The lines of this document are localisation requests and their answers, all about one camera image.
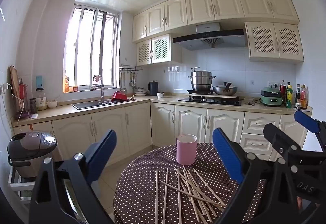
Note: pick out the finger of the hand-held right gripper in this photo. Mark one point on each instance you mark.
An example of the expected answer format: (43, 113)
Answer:
(307, 120)
(279, 138)

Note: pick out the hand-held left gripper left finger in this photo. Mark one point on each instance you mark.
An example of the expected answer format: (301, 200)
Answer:
(101, 152)

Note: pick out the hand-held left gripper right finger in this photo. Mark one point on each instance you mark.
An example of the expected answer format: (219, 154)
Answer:
(228, 155)

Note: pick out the pink cup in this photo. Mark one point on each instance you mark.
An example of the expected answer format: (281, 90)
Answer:
(186, 152)

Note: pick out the group of wooden chopsticks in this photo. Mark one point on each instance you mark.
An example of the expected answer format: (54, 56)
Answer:
(187, 187)

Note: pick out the hanging kitchen utensils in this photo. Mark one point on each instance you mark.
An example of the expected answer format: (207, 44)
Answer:
(132, 81)

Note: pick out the red label sauce bottle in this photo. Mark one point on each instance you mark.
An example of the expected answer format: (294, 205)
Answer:
(303, 100)

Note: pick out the cream cabinet drawer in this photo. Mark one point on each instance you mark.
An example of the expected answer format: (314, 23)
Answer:
(254, 145)
(261, 123)

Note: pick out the dark sauce bottle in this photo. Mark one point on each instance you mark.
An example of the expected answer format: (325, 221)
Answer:
(297, 99)

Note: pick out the green bottle yellow label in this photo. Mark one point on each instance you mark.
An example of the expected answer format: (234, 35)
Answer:
(289, 96)

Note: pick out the cream base cabinets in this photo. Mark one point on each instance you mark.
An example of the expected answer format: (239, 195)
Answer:
(76, 132)

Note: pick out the red capped dark bottle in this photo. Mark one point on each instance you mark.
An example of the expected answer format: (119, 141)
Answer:
(282, 88)

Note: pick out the green multi cooker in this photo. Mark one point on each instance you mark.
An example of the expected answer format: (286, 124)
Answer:
(271, 97)

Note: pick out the clear plastic container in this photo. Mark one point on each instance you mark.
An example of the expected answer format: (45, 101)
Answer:
(249, 101)

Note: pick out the stainless steel sink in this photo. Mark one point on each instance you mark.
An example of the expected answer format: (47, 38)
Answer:
(86, 105)

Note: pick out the brown polka dot tablecloth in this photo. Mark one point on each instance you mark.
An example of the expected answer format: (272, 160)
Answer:
(142, 188)

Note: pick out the black glass cooktop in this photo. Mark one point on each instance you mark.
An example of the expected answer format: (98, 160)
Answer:
(211, 102)

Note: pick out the metal kitchen faucet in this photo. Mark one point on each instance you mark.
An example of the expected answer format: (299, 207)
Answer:
(102, 94)

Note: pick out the red colander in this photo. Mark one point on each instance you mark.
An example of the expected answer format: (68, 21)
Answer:
(119, 96)

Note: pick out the metal wok with lid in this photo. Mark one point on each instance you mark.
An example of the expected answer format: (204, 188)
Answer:
(224, 91)

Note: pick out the hanging metal ladle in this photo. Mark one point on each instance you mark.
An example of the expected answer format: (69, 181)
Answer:
(123, 89)

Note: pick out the small orange jar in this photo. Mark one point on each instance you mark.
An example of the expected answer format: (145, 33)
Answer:
(75, 88)

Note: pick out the white bowl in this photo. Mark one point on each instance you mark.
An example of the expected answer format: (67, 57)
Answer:
(52, 104)

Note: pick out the stack of bowls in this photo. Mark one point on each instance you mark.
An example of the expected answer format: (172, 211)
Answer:
(140, 92)

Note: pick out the grey rice cooker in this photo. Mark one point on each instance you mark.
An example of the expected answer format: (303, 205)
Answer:
(30, 147)

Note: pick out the orange bottle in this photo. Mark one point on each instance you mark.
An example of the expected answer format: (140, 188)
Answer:
(67, 85)

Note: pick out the stainless steel steamer pot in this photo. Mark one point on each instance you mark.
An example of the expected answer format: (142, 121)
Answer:
(201, 82)

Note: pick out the large glass jar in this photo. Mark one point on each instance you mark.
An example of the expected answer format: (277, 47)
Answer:
(41, 101)

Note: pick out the white mug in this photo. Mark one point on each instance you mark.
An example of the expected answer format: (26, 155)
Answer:
(160, 95)

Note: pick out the dark electric kettle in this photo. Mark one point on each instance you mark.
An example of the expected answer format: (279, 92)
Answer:
(153, 88)

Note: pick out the small dark jar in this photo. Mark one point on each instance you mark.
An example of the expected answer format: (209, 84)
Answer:
(33, 106)

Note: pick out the purple dish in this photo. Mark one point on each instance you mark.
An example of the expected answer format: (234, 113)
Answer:
(22, 116)

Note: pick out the white storage rack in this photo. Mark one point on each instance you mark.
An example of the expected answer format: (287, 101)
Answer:
(17, 188)

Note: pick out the cream lattice door cabinet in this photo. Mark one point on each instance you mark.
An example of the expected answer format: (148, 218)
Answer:
(262, 40)
(159, 48)

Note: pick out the barred kitchen window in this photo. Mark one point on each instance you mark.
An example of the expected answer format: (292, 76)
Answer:
(84, 48)

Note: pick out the wooden cutting board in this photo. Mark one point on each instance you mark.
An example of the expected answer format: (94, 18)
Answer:
(15, 86)

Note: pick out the white plug charger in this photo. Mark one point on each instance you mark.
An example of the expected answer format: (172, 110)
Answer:
(6, 87)

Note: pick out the black range hood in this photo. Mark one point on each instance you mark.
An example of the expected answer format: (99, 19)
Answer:
(203, 40)

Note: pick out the white wall socket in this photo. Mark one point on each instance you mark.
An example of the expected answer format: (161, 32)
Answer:
(273, 84)

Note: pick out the metal wall utensil rack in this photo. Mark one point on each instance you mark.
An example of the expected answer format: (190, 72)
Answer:
(131, 68)

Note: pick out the blue wall card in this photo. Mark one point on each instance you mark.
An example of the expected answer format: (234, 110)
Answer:
(39, 81)

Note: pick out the cream upper wall cabinets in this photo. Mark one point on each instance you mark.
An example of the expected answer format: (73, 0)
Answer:
(198, 7)

